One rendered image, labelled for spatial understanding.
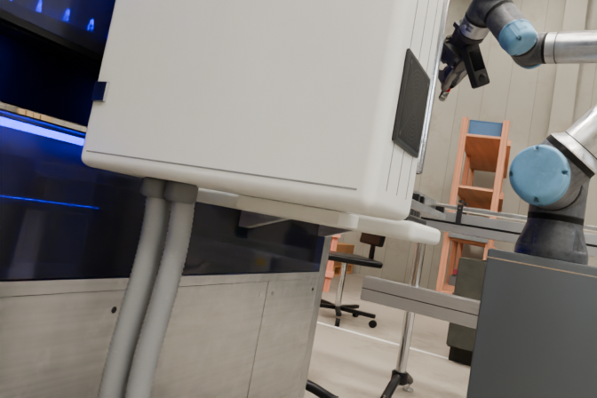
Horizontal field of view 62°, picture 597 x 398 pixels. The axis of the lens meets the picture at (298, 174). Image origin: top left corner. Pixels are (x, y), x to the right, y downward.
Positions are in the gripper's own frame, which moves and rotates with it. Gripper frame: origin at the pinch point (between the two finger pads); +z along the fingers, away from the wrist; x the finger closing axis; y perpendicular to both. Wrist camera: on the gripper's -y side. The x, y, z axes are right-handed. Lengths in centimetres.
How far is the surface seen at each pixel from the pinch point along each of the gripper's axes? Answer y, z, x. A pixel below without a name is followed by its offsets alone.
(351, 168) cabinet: -36, -56, 71
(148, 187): -16, -36, 91
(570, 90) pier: 155, 434, -581
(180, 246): -26, -33, 90
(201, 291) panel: -18, 15, 86
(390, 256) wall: 112, 679, -282
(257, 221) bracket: -8, 12, 66
